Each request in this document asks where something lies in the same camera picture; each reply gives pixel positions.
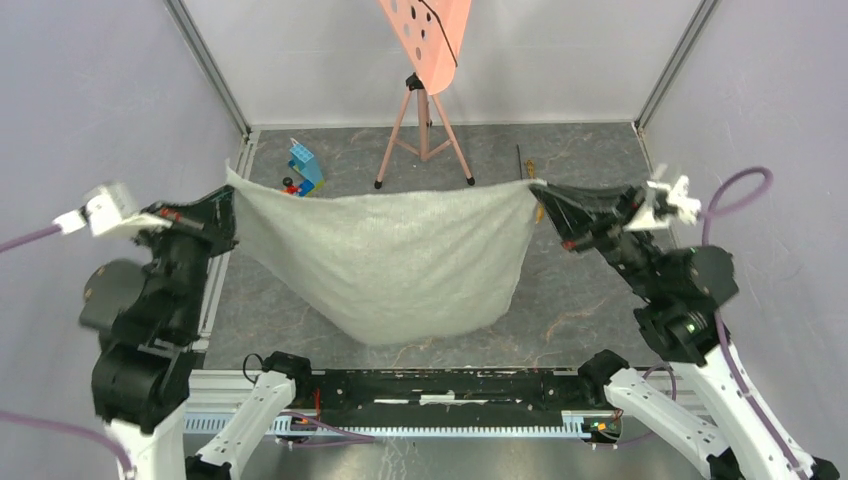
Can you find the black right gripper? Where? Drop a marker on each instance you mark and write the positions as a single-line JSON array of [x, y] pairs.
[[592, 220]]

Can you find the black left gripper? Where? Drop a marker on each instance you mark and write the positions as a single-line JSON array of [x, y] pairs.
[[201, 221]]

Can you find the grey cloth napkin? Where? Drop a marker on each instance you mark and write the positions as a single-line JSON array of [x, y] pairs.
[[393, 268]]

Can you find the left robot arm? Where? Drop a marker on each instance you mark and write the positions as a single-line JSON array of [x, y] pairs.
[[147, 318]]

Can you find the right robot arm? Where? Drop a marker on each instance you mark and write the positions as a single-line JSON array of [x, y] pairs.
[[682, 291]]

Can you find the gold spoon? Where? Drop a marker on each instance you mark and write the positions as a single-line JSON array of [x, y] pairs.
[[531, 172]]

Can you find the thin black utensil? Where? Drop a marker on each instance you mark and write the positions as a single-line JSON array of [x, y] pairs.
[[520, 162]]

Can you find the blue toy brick figure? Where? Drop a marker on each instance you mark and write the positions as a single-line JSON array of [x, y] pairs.
[[304, 163]]

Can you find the pink tripod stand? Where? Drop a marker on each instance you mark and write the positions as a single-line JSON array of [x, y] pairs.
[[423, 150]]

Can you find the pink perforated board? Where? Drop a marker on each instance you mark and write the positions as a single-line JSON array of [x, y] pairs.
[[431, 33]]

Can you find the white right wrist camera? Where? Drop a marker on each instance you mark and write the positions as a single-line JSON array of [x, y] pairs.
[[667, 200]]

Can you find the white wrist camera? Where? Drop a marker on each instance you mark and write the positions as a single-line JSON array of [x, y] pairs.
[[667, 200], [110, 210]]

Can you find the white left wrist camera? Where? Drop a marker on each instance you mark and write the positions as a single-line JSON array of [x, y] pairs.
[[110, 210]]

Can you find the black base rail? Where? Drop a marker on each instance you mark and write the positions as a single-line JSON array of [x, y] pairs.
[[364, 404]]

